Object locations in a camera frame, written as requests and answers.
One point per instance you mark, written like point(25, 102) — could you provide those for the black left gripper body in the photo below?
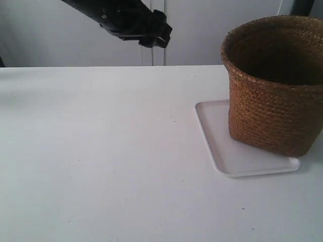
point(149, 28)

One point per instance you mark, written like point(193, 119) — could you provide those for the brown woven straw basket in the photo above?
point(275, 83)

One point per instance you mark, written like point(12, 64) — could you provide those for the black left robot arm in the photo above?
point(94, 9)

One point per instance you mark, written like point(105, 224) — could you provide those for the white plastic tray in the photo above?
point(232, 158)

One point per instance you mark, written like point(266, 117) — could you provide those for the dark metal frame post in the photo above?
point(301, 7)

